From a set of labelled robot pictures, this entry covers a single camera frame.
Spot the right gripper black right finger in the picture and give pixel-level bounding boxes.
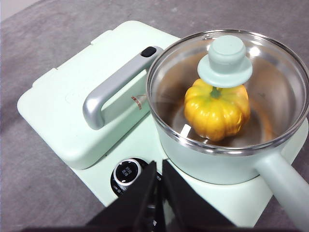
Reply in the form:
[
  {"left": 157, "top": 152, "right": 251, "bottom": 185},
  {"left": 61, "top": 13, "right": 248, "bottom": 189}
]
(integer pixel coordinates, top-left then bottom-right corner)
[{"left": 161, "top": 159, "right": 237, "bottom": 232}]

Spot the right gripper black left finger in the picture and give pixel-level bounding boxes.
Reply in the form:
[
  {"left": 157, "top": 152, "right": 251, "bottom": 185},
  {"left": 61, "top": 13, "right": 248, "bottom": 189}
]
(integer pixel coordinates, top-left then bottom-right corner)
[{"left": 84, "top": 159, "right": 157, "bottom": 232}]

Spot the yellow toy pumpkin green stem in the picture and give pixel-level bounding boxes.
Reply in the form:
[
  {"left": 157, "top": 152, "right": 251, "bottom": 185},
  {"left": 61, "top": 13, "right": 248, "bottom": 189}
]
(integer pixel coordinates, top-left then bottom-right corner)
[{"left": 184, "top": 78, "right": 252, "bottom": 142}]

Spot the glass lid with green knob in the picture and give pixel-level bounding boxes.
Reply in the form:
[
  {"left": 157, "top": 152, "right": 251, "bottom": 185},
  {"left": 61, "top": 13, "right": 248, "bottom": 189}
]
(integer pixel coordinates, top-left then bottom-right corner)
[{"left": 146, "top": 29, "right": 309, "bottom": 155}]

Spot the silver control knob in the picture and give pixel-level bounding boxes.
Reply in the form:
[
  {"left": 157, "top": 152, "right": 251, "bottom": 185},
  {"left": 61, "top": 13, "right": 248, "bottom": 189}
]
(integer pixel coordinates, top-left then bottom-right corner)
[{"left": 112, "top": 158, "right": 143, "bottom": 186}]

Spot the mint green breakfast machine base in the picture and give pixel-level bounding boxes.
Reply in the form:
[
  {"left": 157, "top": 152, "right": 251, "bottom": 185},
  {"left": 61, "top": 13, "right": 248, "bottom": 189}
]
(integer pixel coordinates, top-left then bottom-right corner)
[{"left": 70, "top": 116, "right": 309, "bottom": 228}]

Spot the mint green pot with handle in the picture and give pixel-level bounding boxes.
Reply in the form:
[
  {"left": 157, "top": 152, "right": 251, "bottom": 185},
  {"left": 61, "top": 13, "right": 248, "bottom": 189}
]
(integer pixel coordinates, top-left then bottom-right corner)
[{"left": 146, "top": 29, "right": 309, "bottom": 227}]

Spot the green grill cover silver handle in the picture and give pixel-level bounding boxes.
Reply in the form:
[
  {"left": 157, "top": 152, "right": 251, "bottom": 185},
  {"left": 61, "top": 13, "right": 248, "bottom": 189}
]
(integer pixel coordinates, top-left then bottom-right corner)
[{"left": 16, "top": 20, "right": 182, "bottom": 170}]

